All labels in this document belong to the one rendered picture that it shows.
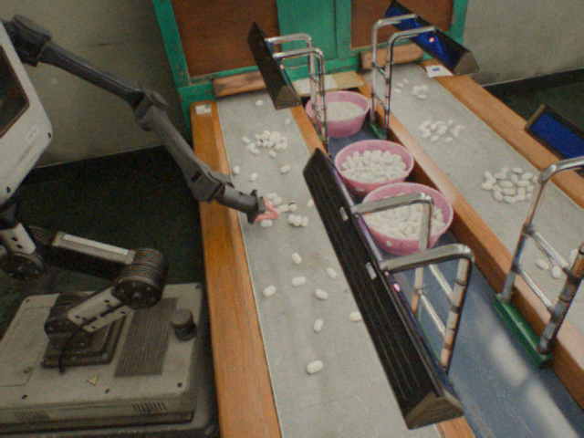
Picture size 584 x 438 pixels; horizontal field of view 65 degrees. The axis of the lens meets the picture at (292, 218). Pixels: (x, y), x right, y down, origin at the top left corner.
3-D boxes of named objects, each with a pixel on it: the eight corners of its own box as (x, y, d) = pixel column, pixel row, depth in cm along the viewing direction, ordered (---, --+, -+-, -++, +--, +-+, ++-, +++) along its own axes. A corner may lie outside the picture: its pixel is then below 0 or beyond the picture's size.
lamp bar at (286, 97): (275, 110, 134) (272, 88, 130) (246, 42, 182) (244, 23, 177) (301, 106, 135) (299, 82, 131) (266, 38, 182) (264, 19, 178)
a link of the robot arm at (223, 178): (192, 197, 129) (210, 174, 127) (188, 178, 138) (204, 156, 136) (226, 215, 135) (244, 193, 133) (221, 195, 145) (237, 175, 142)
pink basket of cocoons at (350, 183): (369, 216, 150) (369, 193, 144) (320, 180, 168) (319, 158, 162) (427, 184, 160) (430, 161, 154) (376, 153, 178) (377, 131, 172)
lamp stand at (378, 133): (384, 152, 178) (389, 36, 149) (367, 129, 193) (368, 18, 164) (431, 143, 180) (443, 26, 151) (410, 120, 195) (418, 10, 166)
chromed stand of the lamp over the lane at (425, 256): (370, 414, 100) (373, 276, 72) (343, 340, 115) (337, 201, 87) (452, 393, 102) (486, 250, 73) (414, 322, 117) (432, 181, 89)
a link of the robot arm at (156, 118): (130, 116, 148) (148, 88, 145) (143, 121, 153) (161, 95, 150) (192, 203, 128) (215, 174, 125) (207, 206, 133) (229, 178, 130)
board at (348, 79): (291, 99, 201) (291, 96, 200) (285, 85, 212) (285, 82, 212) (363, 85, 204) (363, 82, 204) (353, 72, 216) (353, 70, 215)
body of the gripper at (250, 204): (259, 190, 141) (238, 181, 138) (265, 210, 134) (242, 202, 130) (248, 204, 144) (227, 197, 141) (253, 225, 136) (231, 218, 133)
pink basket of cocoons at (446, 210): (378, 272, 132) (379, 248, 125) (349, 215, 152) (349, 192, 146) (464, 252, 134) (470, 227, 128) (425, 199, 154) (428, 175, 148)
